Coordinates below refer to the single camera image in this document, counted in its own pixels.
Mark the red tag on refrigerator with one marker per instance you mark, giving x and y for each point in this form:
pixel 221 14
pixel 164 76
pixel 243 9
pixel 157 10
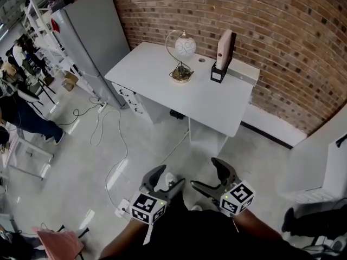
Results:
pixel 55 26

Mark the pink file folder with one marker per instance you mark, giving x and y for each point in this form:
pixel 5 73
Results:
pixel 224 50

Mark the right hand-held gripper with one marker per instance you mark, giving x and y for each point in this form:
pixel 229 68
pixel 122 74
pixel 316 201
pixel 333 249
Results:
pixel 238 196

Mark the person's black clothing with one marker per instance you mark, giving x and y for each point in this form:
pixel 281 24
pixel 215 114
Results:
pixel 195 237

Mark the white cabinet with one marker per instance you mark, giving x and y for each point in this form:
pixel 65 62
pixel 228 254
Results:
pixel 311 166

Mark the white side table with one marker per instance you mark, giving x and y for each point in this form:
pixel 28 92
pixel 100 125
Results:
pixel 21 150

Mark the clear plastic bucket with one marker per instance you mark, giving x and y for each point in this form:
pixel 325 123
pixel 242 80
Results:
pixel 67 85

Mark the white stool black legs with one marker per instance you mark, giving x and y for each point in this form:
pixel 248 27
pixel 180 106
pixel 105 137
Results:
pixel 29 95

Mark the pink cloth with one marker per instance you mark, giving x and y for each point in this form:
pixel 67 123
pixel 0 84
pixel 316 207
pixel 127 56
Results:
pixel 59 242

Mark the gold globe table lamp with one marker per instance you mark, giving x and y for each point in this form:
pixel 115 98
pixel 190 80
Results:
pixel 185 46

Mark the black file holder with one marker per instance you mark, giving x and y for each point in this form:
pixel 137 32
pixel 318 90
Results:
pixel 217 76

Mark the grey refrigerator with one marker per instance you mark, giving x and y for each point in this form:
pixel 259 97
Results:
pixel 92 42

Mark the cardboard box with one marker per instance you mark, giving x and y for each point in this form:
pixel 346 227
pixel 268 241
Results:
pixel 71 77

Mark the person's left forearm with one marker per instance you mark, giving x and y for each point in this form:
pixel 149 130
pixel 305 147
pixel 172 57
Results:
pixel 127 237

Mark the white power strip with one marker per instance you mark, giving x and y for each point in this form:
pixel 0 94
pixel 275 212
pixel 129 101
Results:
pixel 123 207
pixel 101 107

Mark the black chair frame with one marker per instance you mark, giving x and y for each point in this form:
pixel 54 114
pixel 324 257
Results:
pixel 82 231

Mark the white desk with drawers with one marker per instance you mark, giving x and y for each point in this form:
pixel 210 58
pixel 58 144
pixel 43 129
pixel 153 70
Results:
pixel 151 74

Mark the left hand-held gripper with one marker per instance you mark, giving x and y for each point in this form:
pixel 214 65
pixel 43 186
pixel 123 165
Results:
pixel 146 207

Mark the white wall base panel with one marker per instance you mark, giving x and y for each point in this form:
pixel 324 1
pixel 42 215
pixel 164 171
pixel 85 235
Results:
pixel 271 126

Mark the person's right forearm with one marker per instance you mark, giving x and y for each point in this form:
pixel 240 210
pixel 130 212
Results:
pixel 254 223

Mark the white shelving rack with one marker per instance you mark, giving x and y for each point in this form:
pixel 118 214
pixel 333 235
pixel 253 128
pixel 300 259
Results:
pixel 43 36

